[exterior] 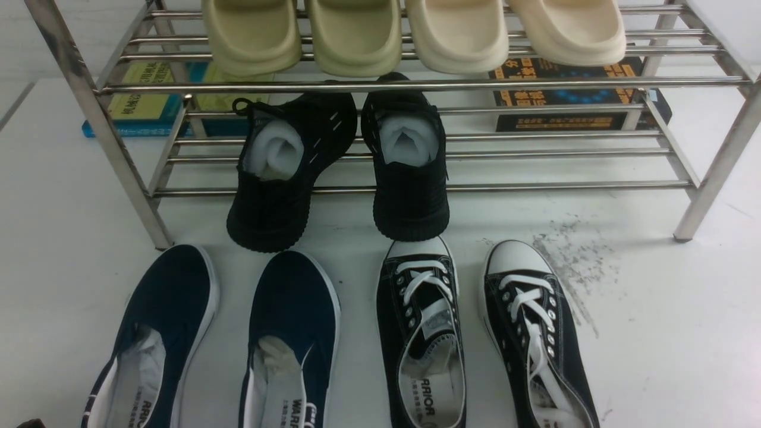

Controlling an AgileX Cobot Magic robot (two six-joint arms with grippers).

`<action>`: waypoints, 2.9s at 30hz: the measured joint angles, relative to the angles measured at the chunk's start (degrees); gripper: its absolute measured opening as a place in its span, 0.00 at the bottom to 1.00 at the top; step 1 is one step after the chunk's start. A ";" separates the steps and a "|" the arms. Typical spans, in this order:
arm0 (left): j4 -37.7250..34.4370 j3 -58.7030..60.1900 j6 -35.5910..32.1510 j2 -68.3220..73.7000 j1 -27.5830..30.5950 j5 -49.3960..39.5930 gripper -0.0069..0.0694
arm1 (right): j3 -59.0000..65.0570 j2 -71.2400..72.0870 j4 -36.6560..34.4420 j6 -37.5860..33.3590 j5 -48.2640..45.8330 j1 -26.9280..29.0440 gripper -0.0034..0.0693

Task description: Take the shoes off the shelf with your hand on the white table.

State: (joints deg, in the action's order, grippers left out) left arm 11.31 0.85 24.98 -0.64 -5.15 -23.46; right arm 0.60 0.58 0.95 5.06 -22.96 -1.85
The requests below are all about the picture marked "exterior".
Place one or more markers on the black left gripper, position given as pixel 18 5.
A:
pixel 33 423

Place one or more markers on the navy slip-on shoe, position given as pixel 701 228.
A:
pixel 162 326
pixel 294 333

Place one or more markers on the stainless steel shoe rack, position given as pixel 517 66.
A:
pixel 152 25

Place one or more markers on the yellow and blue book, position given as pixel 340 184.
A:
pixel 138 115

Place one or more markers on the black knit sneaker left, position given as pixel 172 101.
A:
pixel 287 147

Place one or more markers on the black knit sneaker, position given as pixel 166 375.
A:
pixel 407 139
pixel 287 147

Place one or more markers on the black canvas lace-up sneaker left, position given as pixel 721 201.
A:
pixel 418 318

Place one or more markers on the black canvas lace-up sneaker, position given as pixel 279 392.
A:
pixel 418 318
pixel 528 318

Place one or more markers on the olive foam slide left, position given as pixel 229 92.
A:
pixel 249 38

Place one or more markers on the olive foam slide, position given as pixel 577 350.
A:
pixel 356 38
pixel 249 38

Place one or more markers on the black knit sneaker right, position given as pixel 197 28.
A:
pixel 407 139

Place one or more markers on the olive foam slide right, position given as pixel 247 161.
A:
pixel 356 38

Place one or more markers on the black canvas lace-up sneaker right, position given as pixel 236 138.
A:
pixel 528 318

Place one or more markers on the cream foam slide left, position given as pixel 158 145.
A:
pixel 459 37

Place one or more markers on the cream foam slide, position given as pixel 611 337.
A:
pixel 576 33
pixel 459 37

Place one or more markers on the cream foam slide right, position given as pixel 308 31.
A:
pixel 576 33

